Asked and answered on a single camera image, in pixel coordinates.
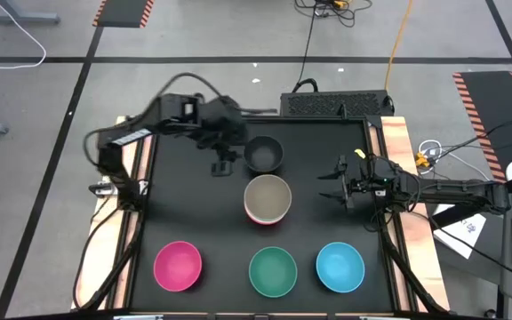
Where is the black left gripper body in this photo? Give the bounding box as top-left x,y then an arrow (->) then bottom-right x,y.
196,96 -> 249,152

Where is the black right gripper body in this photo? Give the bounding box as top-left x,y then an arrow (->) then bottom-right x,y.
343,156 -> 395,210

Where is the black bowl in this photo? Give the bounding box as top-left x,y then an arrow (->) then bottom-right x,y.
243,134 -> 285,173

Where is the beige ribbed bowl with label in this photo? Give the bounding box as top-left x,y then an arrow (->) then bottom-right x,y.
243,173 -> 292,223

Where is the blue bowl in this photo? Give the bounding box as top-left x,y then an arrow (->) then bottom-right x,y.
315,241 -> 366,294

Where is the pink bowl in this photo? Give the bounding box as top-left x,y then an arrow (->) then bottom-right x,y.
153,240 -> 204,293

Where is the wooden table side board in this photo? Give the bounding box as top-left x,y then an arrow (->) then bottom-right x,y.
71,116 -> 155,310
380,116 -> 451,312

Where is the black perforated computer case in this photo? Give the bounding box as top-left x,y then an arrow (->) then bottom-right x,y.
281,90 -> 395,118

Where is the green ribbed bowl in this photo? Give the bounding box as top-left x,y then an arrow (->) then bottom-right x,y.
247,246 -> 299,299

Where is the white paper sheet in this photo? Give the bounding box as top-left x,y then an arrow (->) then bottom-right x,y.
433,203 -> 487,260

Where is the black hazard-striped floor mat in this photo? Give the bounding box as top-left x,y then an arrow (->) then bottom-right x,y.
452,70 -> 512,183
92,0 -> 155,28

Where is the black computer power cable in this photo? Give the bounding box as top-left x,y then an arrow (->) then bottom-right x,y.
297,0 -> 320,93

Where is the yellow floor cable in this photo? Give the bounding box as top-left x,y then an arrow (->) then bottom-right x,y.
383,0 -> 415,92

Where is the black cable tangle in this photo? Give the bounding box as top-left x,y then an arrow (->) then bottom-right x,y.
294,0 -> 372,28

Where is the white floor cable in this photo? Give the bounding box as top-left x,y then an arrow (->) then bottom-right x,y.
0,0 -> 47,71

